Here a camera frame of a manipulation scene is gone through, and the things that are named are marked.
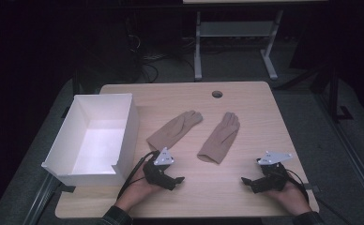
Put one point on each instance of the person's right hand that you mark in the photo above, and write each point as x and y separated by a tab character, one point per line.
291	198

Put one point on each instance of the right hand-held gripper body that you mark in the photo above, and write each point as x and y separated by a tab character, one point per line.
272	175

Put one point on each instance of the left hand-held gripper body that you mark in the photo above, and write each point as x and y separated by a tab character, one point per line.
157	172

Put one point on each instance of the aluminium rail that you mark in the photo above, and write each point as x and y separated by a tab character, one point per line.
352	159
41	200

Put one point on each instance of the person's left hand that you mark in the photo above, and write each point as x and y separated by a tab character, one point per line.
138	193

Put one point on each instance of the white metal table frame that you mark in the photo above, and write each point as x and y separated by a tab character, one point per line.
233	29

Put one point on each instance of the dark metal stand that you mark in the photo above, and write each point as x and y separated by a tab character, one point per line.
333	93

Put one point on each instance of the beige glove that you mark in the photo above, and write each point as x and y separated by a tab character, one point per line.
174	129
221	137

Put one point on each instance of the white box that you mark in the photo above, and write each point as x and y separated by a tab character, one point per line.
95	143

